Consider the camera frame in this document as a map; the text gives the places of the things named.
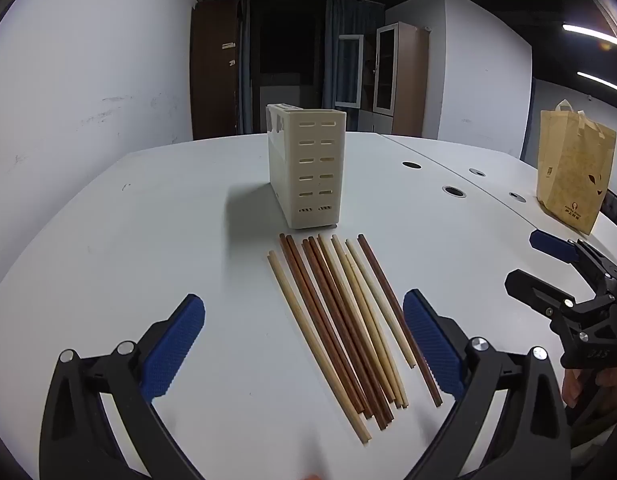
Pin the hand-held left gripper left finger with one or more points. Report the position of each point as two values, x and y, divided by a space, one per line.
176 340

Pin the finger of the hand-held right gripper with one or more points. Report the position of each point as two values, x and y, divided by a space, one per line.
533 292
551 246

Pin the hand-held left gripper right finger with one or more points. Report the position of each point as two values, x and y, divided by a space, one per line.
436 340

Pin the cream plastic utensil holder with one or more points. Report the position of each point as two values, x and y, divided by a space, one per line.
313 170

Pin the person's right forearm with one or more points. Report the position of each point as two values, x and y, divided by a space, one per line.
601 422

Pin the person's right hand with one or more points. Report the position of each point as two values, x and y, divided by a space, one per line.
571 385

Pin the brown paper bag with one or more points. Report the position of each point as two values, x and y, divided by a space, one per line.
571 175

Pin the ceiling strip light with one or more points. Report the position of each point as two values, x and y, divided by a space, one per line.
588 32
603 82

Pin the wooden glass-door cabinet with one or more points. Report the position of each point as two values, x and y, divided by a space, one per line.
406 80

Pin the white window sash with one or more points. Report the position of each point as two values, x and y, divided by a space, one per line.
349 70

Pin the dark brown wooden door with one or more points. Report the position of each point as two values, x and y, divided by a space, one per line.
213 70

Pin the blue curtain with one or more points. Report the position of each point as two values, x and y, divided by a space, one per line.
348 15
243 60

